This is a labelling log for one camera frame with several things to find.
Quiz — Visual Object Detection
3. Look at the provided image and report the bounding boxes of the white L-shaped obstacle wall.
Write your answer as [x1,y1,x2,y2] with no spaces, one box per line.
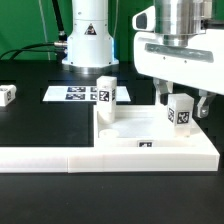
[0,130,220,173]

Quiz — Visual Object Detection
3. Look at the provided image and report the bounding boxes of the black cables at base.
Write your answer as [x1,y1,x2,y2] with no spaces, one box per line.
[0,0,68,62]

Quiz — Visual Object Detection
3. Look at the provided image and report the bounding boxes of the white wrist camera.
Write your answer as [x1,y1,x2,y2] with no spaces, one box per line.
[132,6,156,32]

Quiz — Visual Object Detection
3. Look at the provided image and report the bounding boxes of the white square tabletop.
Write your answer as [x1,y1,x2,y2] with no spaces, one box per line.
[94,105,202,147]

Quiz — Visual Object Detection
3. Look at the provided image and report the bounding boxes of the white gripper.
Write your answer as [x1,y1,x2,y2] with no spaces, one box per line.
[134,29,224,118]

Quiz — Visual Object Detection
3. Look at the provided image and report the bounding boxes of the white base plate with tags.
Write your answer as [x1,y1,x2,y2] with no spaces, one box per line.
[42,85,132,102]

